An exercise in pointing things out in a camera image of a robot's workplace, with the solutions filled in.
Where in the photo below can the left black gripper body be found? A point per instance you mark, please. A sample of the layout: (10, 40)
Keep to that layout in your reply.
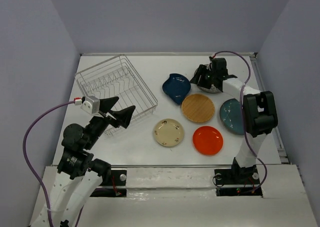
(98, 124)

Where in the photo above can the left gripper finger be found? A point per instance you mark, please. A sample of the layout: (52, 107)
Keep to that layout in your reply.
(106, 104)
(124, 116)

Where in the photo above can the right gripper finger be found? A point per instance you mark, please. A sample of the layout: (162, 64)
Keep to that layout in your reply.
(200, 70)
(195, 79)

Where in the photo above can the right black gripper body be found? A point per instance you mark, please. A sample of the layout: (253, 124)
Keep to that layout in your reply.
(207, 79)

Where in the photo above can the dark blue leaf-shaped plate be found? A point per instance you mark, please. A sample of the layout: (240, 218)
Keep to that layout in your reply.
(176, 87)

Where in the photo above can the woven bamboo round plate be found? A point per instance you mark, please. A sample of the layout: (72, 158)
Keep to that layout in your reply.
(198, 108)

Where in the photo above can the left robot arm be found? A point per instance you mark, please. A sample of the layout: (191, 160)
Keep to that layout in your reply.
(78, 173)

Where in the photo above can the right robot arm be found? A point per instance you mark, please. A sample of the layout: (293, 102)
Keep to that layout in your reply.
(257, 110)

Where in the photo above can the grey deer pattern plate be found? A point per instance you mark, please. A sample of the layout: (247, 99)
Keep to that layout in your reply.
(213, 89)

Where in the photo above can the teal round ceramic plate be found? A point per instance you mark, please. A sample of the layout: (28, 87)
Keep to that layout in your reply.
(230, 115)

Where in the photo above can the cream floral round plate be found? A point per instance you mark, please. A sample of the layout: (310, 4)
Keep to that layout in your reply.
(168, 132)

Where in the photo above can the orange round plate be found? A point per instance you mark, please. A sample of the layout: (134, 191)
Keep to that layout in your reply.
(207, 140)

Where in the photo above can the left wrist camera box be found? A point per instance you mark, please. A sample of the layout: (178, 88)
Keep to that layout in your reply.
(91, 105)

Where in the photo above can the wire dish rack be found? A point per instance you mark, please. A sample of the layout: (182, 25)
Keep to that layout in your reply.
(117, 76)

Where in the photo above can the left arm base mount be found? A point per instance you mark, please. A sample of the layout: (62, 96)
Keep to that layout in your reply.
(112, 187)

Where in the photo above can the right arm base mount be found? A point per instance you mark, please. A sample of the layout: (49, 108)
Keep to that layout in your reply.
(227, 186)

